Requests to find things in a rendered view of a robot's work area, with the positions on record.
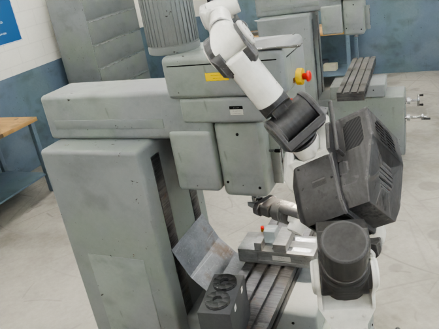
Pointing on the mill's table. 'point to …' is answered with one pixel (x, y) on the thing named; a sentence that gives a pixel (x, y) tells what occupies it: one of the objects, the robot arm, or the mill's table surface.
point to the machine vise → (260, 249)
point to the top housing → (287, 61)
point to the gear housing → (220, 109)
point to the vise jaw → (283, 240)
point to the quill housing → (245, 158)
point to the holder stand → (225, 303)
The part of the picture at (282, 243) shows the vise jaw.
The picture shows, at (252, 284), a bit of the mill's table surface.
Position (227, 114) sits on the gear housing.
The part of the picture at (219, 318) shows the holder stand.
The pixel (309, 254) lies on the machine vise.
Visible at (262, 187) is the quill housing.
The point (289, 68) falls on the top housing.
